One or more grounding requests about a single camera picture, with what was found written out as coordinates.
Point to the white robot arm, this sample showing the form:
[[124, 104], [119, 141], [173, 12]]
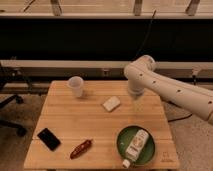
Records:
[[140, 75]]

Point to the green round plate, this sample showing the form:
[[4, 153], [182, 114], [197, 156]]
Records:
[[123, 140]]

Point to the black smartphone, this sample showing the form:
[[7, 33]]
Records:
[[49, 139]]

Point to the black office chair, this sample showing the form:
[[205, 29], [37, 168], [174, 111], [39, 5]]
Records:
[[20, 130]]

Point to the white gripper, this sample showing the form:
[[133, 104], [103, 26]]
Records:
[[136, 102]]

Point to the white lotion bottle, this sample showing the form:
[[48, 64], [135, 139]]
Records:
[[135, 147]]

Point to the white sponge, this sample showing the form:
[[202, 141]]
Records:
[[111, 103]]

